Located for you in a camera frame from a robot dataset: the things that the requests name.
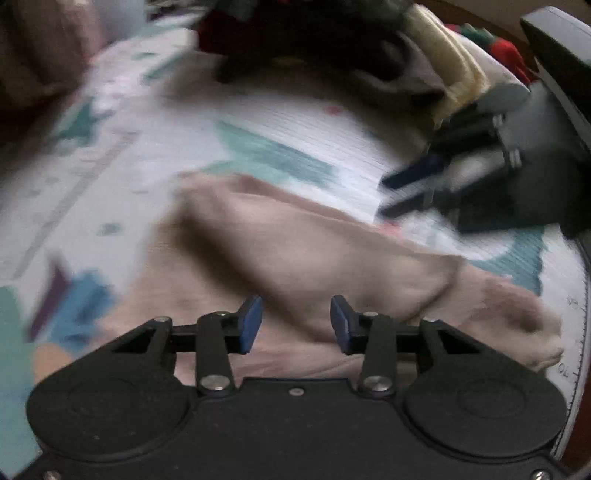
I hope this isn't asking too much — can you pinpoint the cartoon print play mat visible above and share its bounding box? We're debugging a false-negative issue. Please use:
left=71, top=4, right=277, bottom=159
left=0, top=13, right=591, bottom=476

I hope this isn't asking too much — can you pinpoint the red green christmas sock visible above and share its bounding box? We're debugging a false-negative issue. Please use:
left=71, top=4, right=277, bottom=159
left=455, top=24, right=536, bottom=85

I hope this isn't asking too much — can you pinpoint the white quilted garment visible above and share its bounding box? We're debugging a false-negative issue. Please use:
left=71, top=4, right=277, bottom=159
left=452, top=32, right=529, bottom=114

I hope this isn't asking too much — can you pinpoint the pink knit sweater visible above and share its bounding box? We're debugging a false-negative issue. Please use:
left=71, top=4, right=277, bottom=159
left=98, top=174, right=564, bottom=379

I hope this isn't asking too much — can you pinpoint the cream quilted garment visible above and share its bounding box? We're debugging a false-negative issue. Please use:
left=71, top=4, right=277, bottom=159
left=403, top=4, right=491, bottom=126

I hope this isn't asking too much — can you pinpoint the dark red black garment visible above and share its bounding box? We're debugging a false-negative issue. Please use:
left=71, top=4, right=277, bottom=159
left=194, top=1, right=445, bottom=114

